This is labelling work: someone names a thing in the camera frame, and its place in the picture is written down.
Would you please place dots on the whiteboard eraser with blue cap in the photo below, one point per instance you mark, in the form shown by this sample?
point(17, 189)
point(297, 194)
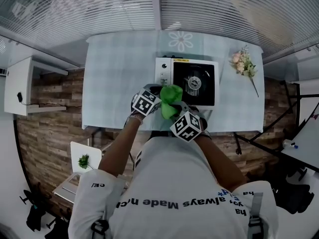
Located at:
point(289, 144)

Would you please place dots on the white whiteboard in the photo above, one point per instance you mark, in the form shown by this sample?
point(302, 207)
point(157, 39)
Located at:
point(305, 138)

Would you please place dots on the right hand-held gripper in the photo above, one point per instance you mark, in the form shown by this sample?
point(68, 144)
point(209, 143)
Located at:
point(188, 126)

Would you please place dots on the small green artificial plant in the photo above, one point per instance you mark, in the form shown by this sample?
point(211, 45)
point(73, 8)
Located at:
point(83, 161)

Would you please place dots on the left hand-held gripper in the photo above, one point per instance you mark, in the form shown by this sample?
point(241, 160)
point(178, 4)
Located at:
point(145, 103)

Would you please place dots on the light blue checked tablecloth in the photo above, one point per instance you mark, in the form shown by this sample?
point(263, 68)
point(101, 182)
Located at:
point(114, 83)

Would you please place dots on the white side desk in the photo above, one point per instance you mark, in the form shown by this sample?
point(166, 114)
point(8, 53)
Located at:
point(17, 83)

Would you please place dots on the person's left forearm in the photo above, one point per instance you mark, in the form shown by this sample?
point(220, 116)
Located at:
point(119, 146)

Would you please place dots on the black power adapter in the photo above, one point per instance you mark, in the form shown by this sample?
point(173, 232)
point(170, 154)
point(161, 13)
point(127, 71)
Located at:
point(20, 97)

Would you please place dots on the white portable stove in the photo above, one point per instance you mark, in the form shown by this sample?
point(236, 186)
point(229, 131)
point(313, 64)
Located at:
point(194, 82)

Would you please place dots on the white window blinds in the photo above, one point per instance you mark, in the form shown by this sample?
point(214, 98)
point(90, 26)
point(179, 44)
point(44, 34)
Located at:
point(159, 6)

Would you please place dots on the person's white printed t-shirt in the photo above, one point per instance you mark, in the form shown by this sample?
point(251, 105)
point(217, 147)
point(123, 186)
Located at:
point(174, 183)

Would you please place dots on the white stool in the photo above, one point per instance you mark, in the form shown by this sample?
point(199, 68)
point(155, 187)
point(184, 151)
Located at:
point(84, 149)

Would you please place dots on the pink artificial flower bouquet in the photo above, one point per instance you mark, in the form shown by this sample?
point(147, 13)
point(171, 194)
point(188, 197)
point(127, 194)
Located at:
point(243, 65)

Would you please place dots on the black whiteboard stand frame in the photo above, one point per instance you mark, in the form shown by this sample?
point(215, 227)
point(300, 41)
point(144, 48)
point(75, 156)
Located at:
point(264, 144)

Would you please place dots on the green cloth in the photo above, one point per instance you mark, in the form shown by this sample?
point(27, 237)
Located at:
point(170, 96)

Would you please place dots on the person's right forearm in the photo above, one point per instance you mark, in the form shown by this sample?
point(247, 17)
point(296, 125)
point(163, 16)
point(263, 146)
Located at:
point(220, 163)

